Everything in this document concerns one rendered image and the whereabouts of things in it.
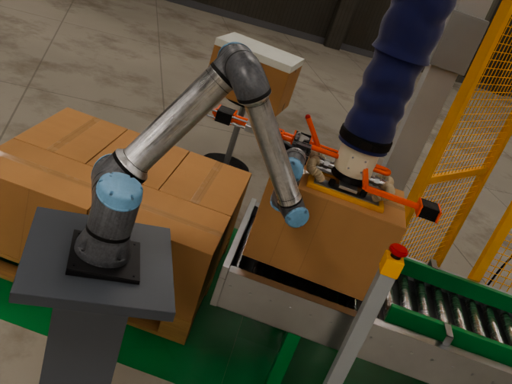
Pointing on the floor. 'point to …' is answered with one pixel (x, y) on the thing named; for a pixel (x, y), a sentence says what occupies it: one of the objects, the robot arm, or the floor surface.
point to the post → (365, 318)
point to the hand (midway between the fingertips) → (295, 139)
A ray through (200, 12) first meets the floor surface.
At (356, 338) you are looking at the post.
